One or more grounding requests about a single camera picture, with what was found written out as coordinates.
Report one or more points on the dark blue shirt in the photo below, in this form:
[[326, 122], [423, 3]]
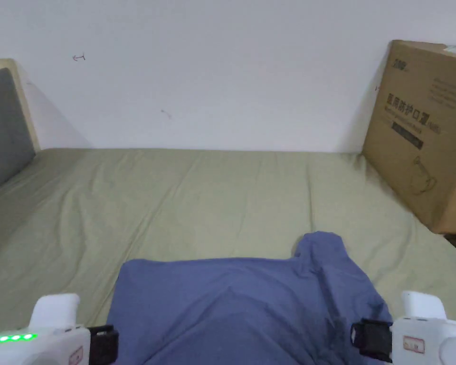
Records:
[[243, 304]]

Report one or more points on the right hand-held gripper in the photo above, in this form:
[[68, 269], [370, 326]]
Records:
[[429, 338]]

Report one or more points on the grey padded headboard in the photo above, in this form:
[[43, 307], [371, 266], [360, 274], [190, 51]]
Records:
[[3, 125]]

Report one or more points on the large brown cardboard carton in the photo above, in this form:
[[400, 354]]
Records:
[[421, 133]]

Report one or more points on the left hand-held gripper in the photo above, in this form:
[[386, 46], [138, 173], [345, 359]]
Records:
[[49, 342]]

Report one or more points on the bed with pale green sheet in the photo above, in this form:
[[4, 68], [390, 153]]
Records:
[[155, 197]]

